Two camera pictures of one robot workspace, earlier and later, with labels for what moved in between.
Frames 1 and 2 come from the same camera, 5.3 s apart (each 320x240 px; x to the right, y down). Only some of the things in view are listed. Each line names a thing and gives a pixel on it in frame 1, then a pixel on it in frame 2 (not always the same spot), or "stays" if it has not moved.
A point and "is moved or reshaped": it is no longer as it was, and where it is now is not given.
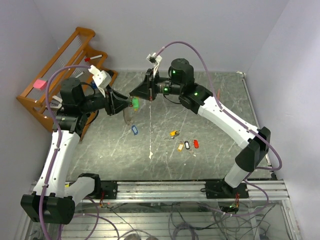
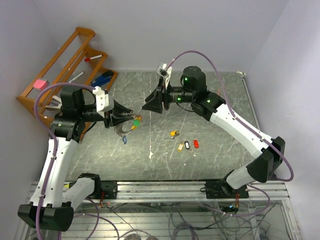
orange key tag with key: (174, 133) stays
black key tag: (187, 145) stays
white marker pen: (79, 75) stays
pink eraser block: (40, 84) stays
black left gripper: (112, 105) -> (110, 119)
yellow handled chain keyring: (129, 113) is moved or reshaped
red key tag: (196, 143) stays
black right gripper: (147, 89) -> (154, 100)
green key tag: (135, 103) -> (136, 123)
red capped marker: (89, 59) stays
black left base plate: (110, 188) stays
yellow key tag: (180, 146) stays
